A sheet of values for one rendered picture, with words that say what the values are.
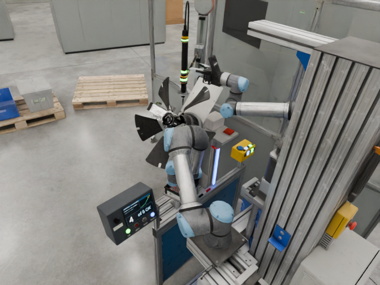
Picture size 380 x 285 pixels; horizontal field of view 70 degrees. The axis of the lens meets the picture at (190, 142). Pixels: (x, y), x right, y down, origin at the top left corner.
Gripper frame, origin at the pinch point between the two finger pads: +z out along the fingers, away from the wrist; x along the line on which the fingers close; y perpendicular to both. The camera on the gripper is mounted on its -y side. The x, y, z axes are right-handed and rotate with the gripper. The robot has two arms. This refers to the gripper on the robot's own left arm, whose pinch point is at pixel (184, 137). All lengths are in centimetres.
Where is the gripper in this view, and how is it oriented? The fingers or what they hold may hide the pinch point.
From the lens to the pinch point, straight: 186.8
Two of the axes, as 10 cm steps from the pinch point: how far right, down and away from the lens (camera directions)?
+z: 1.6, -5.8, 8.0
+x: 0.6, 8.2, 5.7
